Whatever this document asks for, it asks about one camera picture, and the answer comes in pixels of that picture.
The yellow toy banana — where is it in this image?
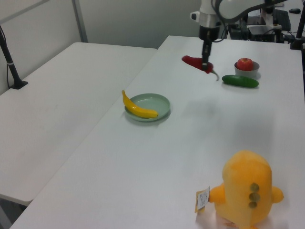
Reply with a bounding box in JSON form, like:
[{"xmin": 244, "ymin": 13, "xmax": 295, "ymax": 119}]
[{"xmin": 122, "ymin": 89, "xmax": 159, "ymax": 119}]

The red chili pepper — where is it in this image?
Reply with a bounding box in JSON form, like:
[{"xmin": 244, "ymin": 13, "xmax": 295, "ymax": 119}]
[{"xmin": 182, "ymin": 55, "xmax": 220, "ymax": 82}]

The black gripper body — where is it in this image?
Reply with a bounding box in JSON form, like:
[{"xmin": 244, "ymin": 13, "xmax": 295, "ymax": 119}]
[{"xmin": 199, "ymin": 25, "xmax": 221, "ymax": 44}]

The grey equipment box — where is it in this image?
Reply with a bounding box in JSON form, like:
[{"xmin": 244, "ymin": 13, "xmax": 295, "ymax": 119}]
[{"xmin": 247, "ymin": 23, "xmax": 275, "ymax": 42}]

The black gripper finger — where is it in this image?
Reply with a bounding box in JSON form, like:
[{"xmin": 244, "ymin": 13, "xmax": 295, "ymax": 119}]
[{"xmin": 202, "ymin": 42, "xmax": 214, "ymax": 72}]

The white paper plush tag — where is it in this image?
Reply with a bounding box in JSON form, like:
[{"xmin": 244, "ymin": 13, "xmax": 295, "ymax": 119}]
[{"xmin": 194, "ymin": 186, "xmax": 211, "ymax": 213}]

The dark robot cable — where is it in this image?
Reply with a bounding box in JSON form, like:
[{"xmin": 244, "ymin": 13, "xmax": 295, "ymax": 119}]
[{"xmin": 212, "ymin": 0, "xmax": 231, "ymax": 44}]

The black camera stand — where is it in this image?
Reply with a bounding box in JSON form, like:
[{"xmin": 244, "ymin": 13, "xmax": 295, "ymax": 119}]
[
  {"xmin": 0, "ymin": 25, "xmax": 29, "ymax": 90},
  {"xmin": 289, "ymin": 14, "xmax": 305, "ymax": 51}
]

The orange plush toy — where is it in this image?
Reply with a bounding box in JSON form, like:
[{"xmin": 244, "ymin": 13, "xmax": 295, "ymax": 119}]
[{"xmin": 208, "ymin": 149, "xmax": 285, "ymax": 229}]

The small metal bowl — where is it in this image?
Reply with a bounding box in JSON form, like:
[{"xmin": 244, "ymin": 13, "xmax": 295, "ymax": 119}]
[{"xmin": 234, "ymin": 61, "xmax": 261, "ymax": 78}]

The red apple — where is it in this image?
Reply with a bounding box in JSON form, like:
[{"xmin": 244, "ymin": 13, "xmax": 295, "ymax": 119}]
[{"xmin": 236, "ymin": 57, "xmax": 254, "ymax": 72}]

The green cucumber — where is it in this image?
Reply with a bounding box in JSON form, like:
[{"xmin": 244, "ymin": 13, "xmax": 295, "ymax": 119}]
[{"xmin": 222, "ymin": 74, "xmax": 259, "ymax": 89}]

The pale green plastic plate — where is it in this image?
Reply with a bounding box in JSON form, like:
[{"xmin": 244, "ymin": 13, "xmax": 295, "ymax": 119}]
[{"xmin": 124, "ymin": 93, "xmax": 171, "ymax": 123}]

